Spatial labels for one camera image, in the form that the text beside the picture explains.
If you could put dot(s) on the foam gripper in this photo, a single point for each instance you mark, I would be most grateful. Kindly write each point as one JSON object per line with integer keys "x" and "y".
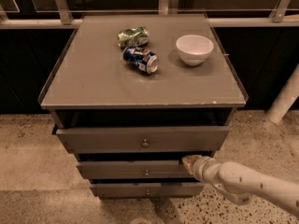
{"x": 199, "y": 168}

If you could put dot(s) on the grey drawer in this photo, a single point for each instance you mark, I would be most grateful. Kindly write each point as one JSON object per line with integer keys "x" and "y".
{"x": 143, "y": 139}
{"x": 146, "y": 190}
{"x": 132, "y": 169}

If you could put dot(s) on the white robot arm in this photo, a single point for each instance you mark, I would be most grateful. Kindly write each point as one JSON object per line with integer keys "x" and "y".
{"x": 238, "y": 183}

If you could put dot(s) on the grey bottom drawer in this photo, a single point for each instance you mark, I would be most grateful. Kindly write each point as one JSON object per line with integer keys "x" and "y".
{"x": 146, "y": 190}

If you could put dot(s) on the grey drawer cabinet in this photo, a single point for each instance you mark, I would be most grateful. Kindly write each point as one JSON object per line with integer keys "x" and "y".
{"x": 92, "y": 87}

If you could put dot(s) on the grey top drawer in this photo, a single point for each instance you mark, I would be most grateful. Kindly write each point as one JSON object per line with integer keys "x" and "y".
{"x": 143, "y": 139}

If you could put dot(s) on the white diagonal pole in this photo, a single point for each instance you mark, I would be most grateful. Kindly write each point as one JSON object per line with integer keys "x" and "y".
{"x": 286, "y": 98}

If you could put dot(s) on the crushed blue soda can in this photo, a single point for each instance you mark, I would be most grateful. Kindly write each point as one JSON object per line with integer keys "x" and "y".
{"x": 142, "y": 59}

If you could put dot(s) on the white ceramic bowl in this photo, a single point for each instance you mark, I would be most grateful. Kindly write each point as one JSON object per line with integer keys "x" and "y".
{"x": 194, "y": 49}

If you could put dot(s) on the crushed green soda can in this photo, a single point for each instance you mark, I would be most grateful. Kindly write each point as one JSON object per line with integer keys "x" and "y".
{"x": 138, "y": 36}

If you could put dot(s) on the metal railing frame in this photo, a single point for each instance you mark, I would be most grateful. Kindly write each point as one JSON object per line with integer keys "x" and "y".
{"x": 28, "y": 14}

